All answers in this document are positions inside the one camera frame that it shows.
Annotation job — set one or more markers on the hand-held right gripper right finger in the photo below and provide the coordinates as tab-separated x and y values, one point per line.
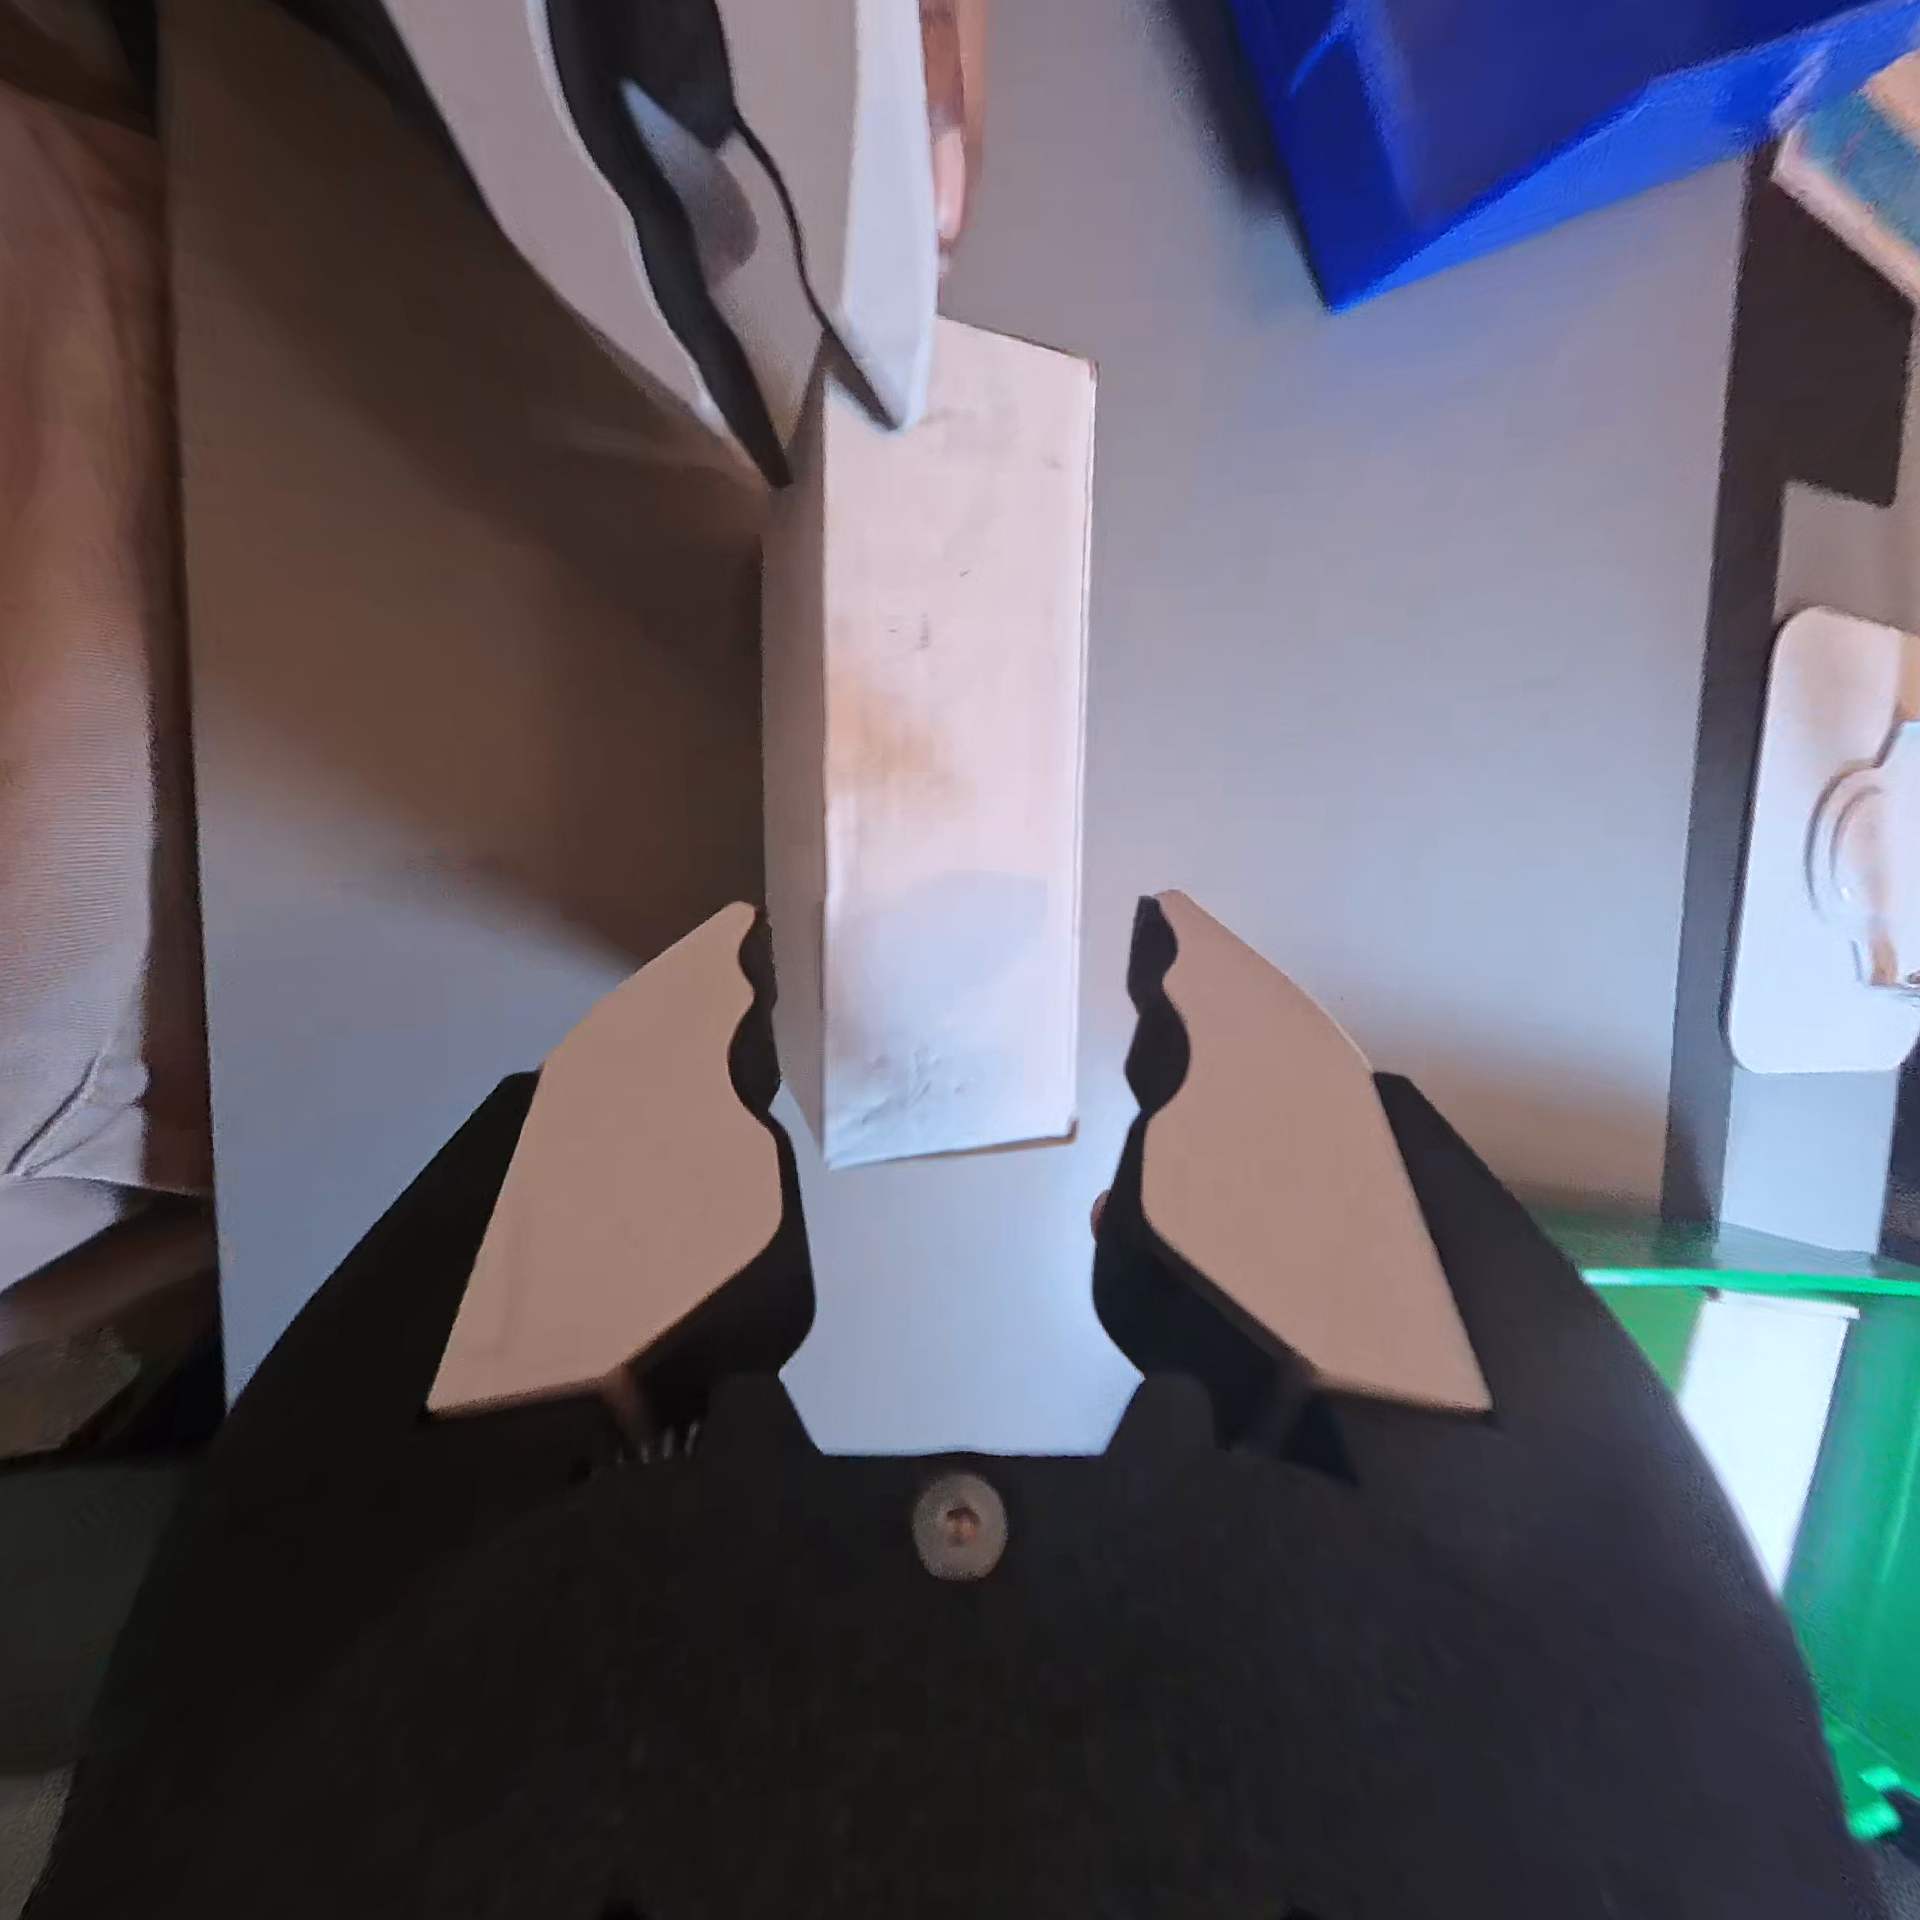
1292	1199

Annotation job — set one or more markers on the brown cardboard box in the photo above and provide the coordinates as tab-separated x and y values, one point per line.
1868	163

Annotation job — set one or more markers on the person's left hand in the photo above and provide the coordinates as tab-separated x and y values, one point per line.
957	107

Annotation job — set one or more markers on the blue plastic bin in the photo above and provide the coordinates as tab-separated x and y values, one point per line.
1471	118

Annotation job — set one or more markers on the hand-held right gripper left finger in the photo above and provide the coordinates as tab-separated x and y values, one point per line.
615	1199

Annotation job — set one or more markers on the white adhesive hook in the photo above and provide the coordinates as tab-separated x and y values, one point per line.
1799	933

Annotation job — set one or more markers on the black metal stand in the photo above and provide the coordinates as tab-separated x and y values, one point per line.
1725	750

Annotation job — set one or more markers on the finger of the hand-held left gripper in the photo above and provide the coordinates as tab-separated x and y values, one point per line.
541	118
888	180

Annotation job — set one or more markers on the green plastic bin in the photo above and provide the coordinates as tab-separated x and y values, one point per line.
1875	1501

